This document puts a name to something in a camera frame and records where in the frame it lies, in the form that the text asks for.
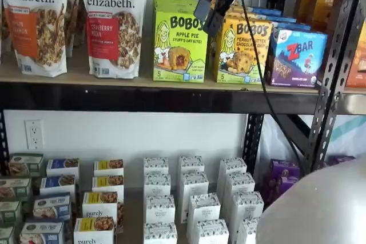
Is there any green Bobo's apple pie box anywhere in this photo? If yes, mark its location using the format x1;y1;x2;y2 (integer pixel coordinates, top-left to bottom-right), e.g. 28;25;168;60
153;0;201;10
153;6;209;83

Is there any blue Zbar box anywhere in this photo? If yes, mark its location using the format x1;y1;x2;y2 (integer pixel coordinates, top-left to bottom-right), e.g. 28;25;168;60
265;17;298;25
248;6;283;18
273;22;305;32
265;26;329;87

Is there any wooden shelf board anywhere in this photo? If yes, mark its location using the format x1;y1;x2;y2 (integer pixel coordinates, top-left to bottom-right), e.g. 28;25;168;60
0;45;324;92

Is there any white organic pantry box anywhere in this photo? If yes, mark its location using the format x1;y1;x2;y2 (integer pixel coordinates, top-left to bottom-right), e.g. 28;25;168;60
194;218;229;244
143;222;178;244
178;155;205;175
144;173;172;198
219;157;248;196
187;194;221;238
237;218;261;244
230;191;264;223
145;195;176;225
179;171;209;216
224;172;256;198
142;157;170;176

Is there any white box yellow label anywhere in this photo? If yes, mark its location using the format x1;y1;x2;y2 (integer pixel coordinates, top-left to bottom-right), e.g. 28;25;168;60
93;158;125;178
91;174;125;196
82;191;124;233
73;217;117;244

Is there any small blue cereal box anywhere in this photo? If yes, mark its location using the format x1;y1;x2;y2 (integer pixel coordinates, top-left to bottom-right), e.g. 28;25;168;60
33;194;72;224
19;221;65;244
39;174;77;199
46;157;80;179

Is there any small green cereal box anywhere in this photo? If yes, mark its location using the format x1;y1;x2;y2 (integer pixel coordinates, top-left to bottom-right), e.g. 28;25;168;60
8;153;44;178
0;225;15;244
0;177;33;202
0;200;23;227

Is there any granola bag red label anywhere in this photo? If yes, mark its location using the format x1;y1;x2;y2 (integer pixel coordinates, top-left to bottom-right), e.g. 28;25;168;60
79;0;149;80

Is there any white translucent plastic sheet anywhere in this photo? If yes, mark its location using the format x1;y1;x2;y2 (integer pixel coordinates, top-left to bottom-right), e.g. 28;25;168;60
258;114;366;165

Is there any granola bag orange label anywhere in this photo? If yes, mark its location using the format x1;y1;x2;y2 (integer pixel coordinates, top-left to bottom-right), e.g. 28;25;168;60
0;0;69;78

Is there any white wall outlet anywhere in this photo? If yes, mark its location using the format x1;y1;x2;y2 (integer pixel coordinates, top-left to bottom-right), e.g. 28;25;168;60
25;119;45;150

